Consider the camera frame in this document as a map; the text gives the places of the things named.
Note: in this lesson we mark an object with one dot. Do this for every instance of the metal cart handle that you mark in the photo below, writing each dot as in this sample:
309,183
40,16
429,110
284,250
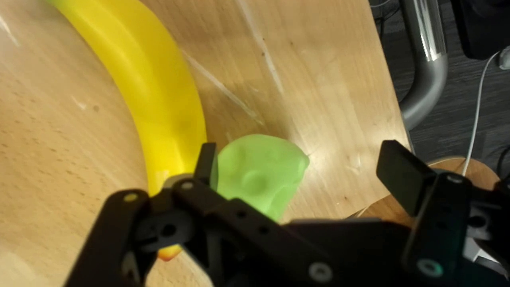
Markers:
424,27

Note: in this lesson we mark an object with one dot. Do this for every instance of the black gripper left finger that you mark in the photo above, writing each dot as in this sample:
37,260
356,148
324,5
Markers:
206,166

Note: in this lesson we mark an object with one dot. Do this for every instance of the yellow plush banana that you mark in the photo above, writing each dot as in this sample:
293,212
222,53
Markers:
153,78

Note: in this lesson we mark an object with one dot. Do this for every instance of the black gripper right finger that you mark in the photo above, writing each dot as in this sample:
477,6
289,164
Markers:
405,175

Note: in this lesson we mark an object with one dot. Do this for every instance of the light green plush cabbage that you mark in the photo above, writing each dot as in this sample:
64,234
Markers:
263,171

